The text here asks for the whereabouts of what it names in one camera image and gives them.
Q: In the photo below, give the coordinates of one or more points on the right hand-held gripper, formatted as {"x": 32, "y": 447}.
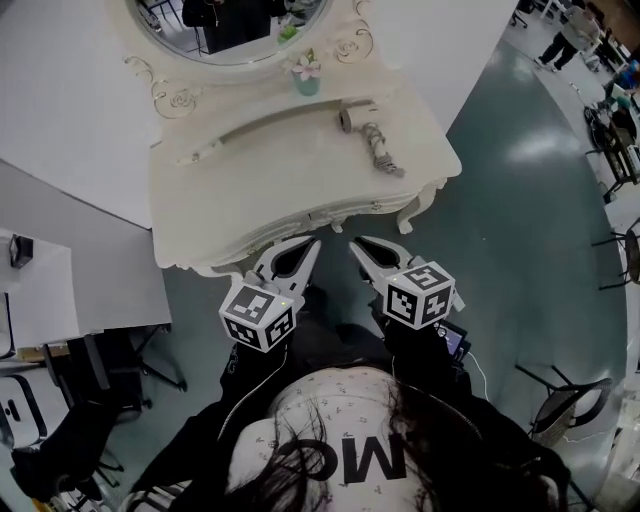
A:
{"x": 420, "y": 295}

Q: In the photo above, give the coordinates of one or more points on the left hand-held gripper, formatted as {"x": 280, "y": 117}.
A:
{"x": 250, "y": 310}

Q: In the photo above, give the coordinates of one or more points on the person's left forearm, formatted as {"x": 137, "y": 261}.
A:
{"x": 255, "y": 372}

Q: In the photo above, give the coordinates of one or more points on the person's right forearm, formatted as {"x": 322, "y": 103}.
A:
{"x": 415, "y": 352}

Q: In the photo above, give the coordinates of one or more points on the white dressing table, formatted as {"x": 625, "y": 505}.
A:
{"x": 280, "y": 195}

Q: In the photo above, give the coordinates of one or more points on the person's legs in black trousers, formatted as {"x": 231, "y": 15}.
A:
{"x": 345, "y": 340}

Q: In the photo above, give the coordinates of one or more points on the small device with screen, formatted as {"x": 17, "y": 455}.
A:
{"x": 452, "y": 341}

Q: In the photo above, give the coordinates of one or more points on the person's white printed shirt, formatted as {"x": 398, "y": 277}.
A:
{"x": 320, "y": 415}

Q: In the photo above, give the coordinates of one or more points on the teal pot with pink flowers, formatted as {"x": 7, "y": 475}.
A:
{"x": 306, "y": 84}

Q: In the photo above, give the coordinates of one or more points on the person's black jacket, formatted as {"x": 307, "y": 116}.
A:
{"x": 200, "y": 450}

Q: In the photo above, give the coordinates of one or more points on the black mesh chair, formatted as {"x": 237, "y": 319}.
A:
{"x": 575, "y": 405}

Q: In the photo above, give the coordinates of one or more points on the black-legged stool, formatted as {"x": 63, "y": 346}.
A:
{"x": 631, "y": 250}

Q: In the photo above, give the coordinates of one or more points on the white desk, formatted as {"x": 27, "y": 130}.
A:
{"x": 40, "y": 300}

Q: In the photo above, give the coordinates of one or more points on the cluttered work desk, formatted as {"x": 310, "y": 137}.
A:
{"x": 617, "y": 150}

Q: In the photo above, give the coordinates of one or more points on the oval mirror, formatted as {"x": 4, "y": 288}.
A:
{"x": 165, "y": 30}

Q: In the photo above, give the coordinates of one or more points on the small black box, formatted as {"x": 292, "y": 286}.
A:
{"x": 21, "y": 251}

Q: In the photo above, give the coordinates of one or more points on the black office chair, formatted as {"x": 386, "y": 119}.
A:
{"x": 75, "y": 440}

